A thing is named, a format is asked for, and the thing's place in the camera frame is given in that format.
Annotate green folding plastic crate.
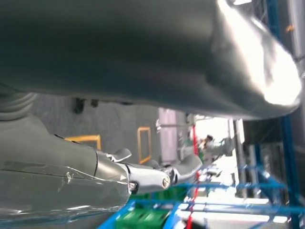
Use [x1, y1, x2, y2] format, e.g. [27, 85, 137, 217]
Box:
[115, 207, 170, 229]

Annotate blue metal shelf rack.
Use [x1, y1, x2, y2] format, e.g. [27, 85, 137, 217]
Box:
[97, 0, 305, 229]

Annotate red barrier belt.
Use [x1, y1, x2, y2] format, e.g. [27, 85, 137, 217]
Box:
[185, 125, 200, 229]

